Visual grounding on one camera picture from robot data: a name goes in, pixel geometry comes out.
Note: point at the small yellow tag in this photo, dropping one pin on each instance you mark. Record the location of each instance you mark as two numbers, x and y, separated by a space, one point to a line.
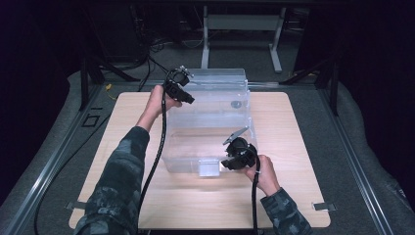
108 87

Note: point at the white metal desk frame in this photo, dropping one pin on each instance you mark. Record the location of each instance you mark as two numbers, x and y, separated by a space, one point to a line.
243 23

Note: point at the clear plastic storage box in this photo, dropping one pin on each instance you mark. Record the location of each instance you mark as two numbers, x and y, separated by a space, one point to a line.
208 130

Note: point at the aluminium frame rail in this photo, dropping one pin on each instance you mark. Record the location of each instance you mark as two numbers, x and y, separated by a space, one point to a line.
49 166
355 166

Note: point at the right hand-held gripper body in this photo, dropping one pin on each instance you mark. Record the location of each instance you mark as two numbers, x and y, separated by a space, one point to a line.
240 149

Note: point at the small dark round object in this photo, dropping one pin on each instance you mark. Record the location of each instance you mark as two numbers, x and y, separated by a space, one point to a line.
235 104

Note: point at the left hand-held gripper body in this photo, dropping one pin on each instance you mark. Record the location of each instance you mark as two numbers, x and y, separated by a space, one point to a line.
176 83

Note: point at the person's right hand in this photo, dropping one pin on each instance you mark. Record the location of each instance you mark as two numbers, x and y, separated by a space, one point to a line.
266 176

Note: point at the black metal stand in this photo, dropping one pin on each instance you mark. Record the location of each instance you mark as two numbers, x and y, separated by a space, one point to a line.
86 78
332 84

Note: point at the metal table clip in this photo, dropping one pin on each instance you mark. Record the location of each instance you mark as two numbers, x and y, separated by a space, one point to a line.
324 206
76 205

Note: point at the person's left hand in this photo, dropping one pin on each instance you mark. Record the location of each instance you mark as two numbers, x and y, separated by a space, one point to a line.
156 103

